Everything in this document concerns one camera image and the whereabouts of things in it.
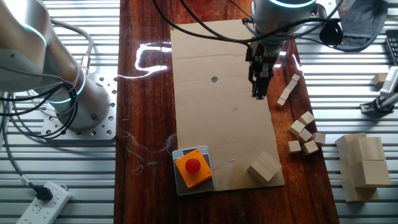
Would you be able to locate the orange box red button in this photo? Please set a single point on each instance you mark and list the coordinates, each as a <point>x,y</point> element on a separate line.
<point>199,190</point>

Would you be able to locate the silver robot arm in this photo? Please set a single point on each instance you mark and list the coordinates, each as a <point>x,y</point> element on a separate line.
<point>87,99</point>

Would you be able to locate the black power plug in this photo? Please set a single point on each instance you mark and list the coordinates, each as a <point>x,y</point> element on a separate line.
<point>43,193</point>

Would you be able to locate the silver camera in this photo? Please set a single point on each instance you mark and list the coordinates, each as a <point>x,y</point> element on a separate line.
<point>391,82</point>

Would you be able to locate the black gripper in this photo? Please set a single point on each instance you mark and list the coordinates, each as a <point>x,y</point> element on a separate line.
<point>261,59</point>

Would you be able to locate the red-brown wooden board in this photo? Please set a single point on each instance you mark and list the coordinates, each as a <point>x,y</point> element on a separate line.
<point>146,124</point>

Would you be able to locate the large wooden block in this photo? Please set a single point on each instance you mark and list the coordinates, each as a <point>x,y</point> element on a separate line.
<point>264,168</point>
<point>357,194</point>
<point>370,148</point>
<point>346,143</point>
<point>371,173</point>

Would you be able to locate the white power strip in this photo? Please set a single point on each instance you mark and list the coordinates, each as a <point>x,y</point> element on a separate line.
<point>40,211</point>

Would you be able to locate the gray cloth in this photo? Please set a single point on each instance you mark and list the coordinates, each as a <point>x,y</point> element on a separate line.
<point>360,28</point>

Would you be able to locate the orange emergency stop button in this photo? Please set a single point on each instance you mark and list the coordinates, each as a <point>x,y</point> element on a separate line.
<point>199,175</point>

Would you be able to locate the aluminium robot mounting plate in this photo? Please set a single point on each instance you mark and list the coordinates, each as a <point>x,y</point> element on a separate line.
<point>105,93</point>

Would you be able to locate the brown cardboard sheet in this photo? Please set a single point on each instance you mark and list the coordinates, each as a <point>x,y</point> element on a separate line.
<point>217,124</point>

